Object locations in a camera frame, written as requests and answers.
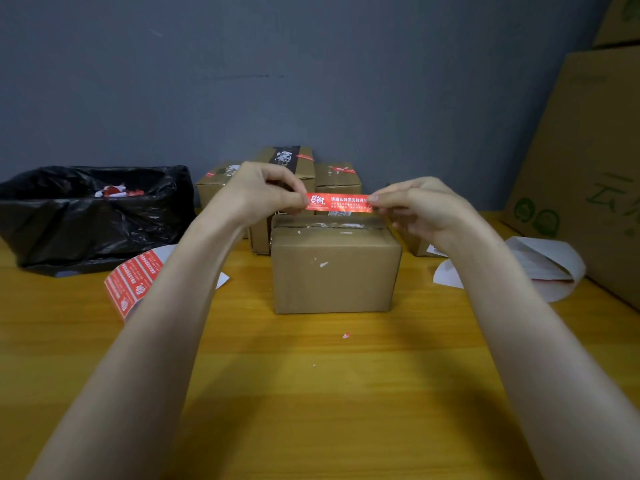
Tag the person's right hand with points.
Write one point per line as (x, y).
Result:
(430, 209)

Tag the person's left hand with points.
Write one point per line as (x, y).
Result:
(255, 194)

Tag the long brown cardboard box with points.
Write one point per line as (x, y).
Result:
(414, 244)

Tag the small brown cardboard box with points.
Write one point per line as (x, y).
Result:
(337, 183)
(335, 279)
(215, 183)

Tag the white end label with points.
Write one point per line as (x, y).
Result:
(434, 251)

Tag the box with black tape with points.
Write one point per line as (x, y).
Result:
(260, 239)

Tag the white backing paper strip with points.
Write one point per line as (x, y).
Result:
(550, 259)

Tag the red sticker label strip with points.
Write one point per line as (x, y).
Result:
(132, 279)

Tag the person's right forearm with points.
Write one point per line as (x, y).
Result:
(545, 364)

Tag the person's left forearm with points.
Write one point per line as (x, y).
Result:
(135, 364)

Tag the large green printed carton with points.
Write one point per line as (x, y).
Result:
(620, 19)
(585, 159)

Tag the black plastic trash bag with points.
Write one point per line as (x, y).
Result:
(85, 234)

